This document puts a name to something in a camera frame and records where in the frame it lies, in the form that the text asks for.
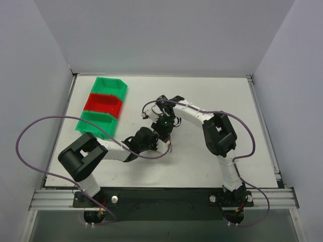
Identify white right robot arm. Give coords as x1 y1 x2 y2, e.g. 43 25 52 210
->
143 95 246 206

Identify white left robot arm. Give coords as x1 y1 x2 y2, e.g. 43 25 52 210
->
58 127 158 207

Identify green plastic bin near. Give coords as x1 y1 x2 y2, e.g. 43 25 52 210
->
75 110 118 139

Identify green plastic bin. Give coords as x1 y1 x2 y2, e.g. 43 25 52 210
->
91 77 128 101
75 110 118 139

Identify red plastic bin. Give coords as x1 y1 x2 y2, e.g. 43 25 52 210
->
83 93 123 119

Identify green plastic bin far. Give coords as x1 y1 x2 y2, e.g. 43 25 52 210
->
91 77 128 101

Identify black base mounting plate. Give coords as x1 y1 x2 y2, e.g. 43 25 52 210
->
72 188 254 223

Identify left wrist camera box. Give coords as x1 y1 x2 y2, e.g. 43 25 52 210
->
157 139 172 154

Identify aluminium front frame rail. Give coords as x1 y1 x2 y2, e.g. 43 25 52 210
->
29 188 299 211

